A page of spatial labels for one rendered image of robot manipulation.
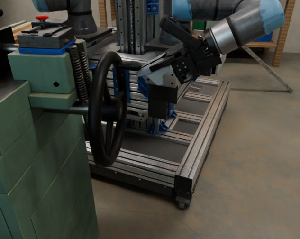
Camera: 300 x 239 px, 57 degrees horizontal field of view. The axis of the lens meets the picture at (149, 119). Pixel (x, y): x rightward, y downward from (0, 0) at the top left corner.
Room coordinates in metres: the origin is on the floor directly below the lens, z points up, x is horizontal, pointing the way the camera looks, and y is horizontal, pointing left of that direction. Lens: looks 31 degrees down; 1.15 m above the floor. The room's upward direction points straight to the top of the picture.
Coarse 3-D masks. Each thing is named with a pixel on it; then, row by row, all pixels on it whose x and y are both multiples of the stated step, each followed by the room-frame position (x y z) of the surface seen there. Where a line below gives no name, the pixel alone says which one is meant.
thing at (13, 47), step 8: (0, 32) 0.67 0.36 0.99; (8, 32) 0.70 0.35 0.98; (0, 40) 0.66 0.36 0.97; (8, 40) 0.69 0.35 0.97; (0, 48) 0.66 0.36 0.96; (8, 48) 0.66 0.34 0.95; (16, 48) 0.66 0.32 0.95; (0, 56) 0.65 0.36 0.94; (0, 64) 0.64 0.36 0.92; (8, 64) 0.67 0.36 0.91
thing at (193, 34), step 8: (168, 16) 0.67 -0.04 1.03; (160, 24) 0.66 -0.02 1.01; (168, 24) 0.66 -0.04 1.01; (176, 24) 0.66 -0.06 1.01; (168, 32) 0.66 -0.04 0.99; (176, 32) 0.65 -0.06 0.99; (184, 32) 0.65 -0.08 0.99; (192, 32) 0.68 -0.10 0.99; (184, 40) 0.65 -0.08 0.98; (192, 40) 0.65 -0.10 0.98; (200, 40) 0.66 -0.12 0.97; (192, 48) 0.65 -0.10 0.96
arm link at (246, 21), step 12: (252, 0) 0.67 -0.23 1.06; (264, 0) 0.64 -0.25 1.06; (276, 0) 0.62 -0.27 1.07; (240, 12) 0.64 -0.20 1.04; (252, 12) 0.63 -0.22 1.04; (264, 12) 0.62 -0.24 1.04; (276, 12) 0.61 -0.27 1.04; (228, 24) 0.69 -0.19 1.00; (240, 24) 0.62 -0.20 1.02; (252, 24) 0.62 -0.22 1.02; (264, 24) 0.61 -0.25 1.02; (276, 24) 0.61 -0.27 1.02; (240, 36) 0.62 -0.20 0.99; (252, 36) 0.62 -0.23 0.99
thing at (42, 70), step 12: (84, 48) 0.70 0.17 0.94; (12, 60) 0.60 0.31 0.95; (24, 60) 0.59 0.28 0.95; (36, 60) 0.59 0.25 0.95; (48, 60) 0.59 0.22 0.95; (60, 60) 0.58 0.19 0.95; (12, 72) 0.60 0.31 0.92; (24, 72) 0.59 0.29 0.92; (36, 72) 0.59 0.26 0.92; (48, 72) 0.59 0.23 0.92; (60, 72) 0.58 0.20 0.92; (72, 72) 0.61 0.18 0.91; (36, 84) 0.59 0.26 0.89; (48, 84) 0.59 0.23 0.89; (60, 84) 0.58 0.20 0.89; (72, 84) 0.60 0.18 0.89
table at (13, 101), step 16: (0, 80) 0.59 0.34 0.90; (16, 80) 0.59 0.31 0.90; (0, 96) 0.51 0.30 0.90; (16, 96) 0.53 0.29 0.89; (32, 96) 0.57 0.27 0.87; (48, 96) 0.57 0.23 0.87; (64, 96) 0.57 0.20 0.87; (0, 112) 0.47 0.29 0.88; (16, 112) 0.52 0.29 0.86; (0, 128) 0.46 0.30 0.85
